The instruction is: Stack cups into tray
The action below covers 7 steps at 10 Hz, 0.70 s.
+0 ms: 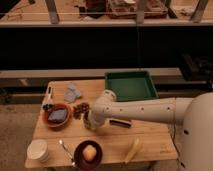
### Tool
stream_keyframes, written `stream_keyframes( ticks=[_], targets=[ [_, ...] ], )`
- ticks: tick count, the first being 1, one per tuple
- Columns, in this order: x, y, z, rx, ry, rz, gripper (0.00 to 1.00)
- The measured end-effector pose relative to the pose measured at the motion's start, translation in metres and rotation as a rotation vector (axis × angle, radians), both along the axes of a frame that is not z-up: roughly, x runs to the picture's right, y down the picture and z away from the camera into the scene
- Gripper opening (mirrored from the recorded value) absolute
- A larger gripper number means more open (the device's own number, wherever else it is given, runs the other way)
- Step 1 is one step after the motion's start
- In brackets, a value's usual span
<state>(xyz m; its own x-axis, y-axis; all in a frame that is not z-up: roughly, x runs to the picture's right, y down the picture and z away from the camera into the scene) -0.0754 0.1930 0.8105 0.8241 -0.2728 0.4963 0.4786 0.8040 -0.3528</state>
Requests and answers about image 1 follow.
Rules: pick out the green plastic cup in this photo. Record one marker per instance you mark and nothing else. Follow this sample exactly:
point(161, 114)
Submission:
point(86, 121)

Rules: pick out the yellow apple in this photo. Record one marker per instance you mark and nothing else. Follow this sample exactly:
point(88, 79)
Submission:
point(89, 153)

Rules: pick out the orange bowl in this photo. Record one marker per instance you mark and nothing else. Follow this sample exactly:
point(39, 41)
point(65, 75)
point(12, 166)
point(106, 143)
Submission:
point(45, 115)

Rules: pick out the dark red plate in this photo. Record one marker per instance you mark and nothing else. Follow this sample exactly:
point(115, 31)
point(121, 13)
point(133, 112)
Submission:
point(81, 163)

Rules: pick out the bunch of dark grapes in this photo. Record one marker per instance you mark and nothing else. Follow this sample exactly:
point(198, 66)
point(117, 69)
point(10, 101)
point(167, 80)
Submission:
point(81, 109)

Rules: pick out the blue sponge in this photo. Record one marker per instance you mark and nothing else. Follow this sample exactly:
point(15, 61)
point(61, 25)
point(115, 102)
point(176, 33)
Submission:
point(57, 116)

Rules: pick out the yellow banana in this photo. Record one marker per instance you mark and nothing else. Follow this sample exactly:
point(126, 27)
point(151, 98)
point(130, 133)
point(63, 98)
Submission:
point(133, 150)

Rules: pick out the crumpled light blue cloth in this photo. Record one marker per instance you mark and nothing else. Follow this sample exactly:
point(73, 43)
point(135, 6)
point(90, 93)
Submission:
point(72, 93)

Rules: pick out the metal spoon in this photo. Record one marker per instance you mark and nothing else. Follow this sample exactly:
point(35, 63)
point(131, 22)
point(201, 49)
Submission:
point(61, 142)

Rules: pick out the pale translucent gripper body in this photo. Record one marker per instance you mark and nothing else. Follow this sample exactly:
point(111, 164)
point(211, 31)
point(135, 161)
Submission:
point(91, 125)

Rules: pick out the striped red white block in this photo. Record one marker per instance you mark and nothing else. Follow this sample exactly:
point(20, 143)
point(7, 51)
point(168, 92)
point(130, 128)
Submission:
point(119, 123)

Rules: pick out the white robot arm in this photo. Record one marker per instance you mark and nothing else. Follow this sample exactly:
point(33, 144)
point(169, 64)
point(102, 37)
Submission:
point(195, 114)

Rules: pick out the green plastic tray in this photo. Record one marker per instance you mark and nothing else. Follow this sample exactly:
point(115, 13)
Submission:
point(131, 86)

